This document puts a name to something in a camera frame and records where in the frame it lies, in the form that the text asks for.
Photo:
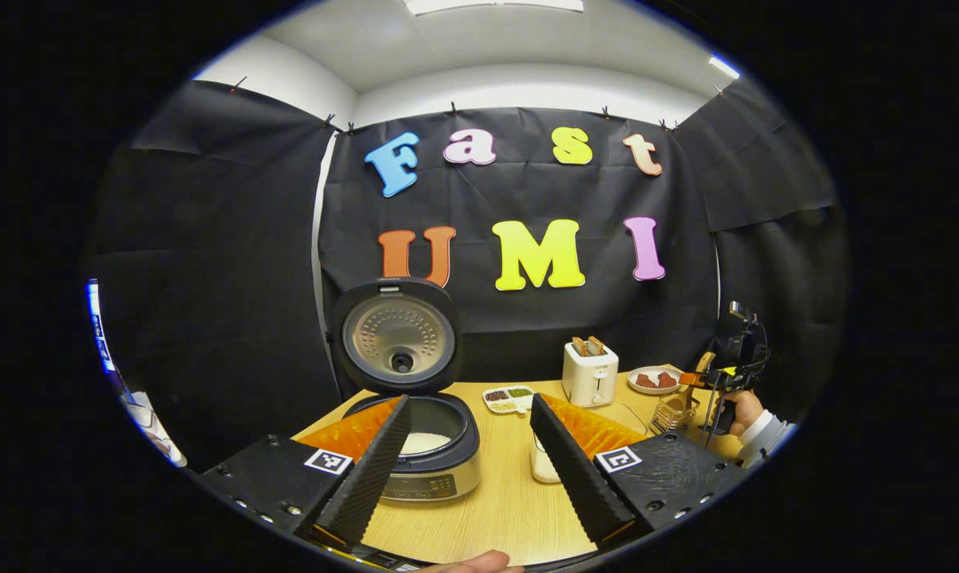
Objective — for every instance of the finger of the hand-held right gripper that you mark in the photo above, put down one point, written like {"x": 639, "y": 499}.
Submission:
{"x": 710, "y": 378}

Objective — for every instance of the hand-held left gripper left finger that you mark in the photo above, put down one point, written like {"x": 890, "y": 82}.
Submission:
{"x": 368, "y": 477}

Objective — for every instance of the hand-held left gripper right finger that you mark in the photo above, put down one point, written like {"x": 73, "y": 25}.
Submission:
{"x": 578, "y": 477}

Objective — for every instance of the wooden spoon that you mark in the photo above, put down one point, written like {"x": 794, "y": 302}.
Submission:
{"x": 698, "y": 374}

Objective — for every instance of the clear chopstick holder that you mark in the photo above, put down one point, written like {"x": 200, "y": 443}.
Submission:
{"x": 674, "y": 414}

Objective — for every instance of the black rice cooker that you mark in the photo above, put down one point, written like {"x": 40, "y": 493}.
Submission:
{"x": 399, "y": 334}

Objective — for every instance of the brown meat piece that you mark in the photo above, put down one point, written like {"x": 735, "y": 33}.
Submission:
{"x": 667, "y": 380}
{"x": 646, "y": 381}

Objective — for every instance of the white plate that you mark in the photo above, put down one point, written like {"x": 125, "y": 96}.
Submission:
{"x": 654, "y": 391}

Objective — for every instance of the white toaster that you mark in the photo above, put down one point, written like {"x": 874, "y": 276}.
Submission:
{"x": 590, "y": 378}

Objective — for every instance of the white divided bean dish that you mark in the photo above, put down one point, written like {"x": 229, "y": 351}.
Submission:
{"x": 509, "y": 399}

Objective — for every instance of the toast slice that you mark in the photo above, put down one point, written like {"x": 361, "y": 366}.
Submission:
{"x": 579, "y": 347}
{"x": 597, "y": 345}

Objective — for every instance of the black backdrop cloth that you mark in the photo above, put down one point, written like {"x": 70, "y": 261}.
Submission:
{"x": 527, "y": 318}

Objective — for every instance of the white power strip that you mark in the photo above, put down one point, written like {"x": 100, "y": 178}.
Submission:
{"x": 157, "y": 434}

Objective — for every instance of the small ceiling light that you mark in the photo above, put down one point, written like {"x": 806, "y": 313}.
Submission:
{"x": 724, "y": 67}

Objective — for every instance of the blue white sign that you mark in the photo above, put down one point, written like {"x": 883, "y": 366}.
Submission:
{"x": 101, "y": 326}

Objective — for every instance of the ceiling light panel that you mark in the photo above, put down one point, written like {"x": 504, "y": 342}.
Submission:
{"x": 487, "y": 5}

